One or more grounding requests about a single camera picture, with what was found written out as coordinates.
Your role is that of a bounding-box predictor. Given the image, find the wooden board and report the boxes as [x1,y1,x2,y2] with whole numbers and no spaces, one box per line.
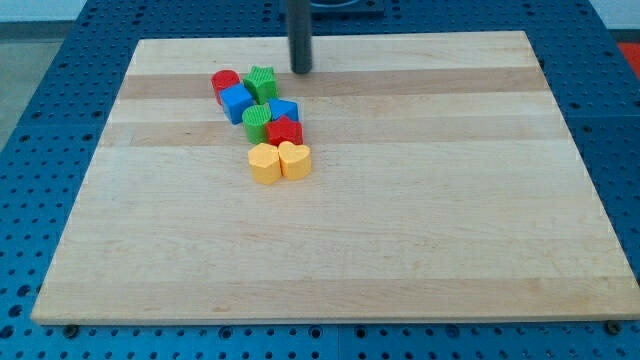
[32,31,639,325]

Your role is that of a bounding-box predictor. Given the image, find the red circle block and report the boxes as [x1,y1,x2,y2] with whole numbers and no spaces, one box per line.
[210,69,240,105]

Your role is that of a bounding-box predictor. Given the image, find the green circle block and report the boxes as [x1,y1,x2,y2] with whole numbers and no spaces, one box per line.
[242,105,272,144]

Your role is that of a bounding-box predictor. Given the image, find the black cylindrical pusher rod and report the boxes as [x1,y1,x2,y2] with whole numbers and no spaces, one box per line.
[285,0,313,75]

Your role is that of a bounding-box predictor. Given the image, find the red star block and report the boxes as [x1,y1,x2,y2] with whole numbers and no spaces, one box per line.
[265,115,304,146]

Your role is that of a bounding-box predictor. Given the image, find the green star block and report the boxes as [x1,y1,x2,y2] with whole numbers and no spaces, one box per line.
[243,66,279,104]

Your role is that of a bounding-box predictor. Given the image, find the yellow heart block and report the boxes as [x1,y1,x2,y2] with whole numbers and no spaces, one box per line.
[278,141,312,180]

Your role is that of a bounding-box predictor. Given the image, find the blue cube block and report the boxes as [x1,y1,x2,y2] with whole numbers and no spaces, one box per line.
[220,83,255,125]

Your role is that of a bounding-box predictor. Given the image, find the yellow pentagon block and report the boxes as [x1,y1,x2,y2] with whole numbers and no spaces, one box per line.
[248,143,282,185]

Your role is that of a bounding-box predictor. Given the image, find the blue triangle block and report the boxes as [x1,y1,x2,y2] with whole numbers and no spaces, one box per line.
[267,98,299,122]

